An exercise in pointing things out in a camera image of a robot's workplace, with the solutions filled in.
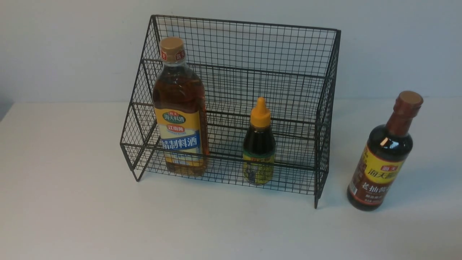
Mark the dark soy sauce bottle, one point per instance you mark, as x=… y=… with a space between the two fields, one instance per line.
x=385 y=152

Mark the small yellow-capped sauce bottle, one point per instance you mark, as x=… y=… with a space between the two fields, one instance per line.
x=259 y=146

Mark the large cooking wine bottle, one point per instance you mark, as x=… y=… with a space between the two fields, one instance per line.
x=179 y=101

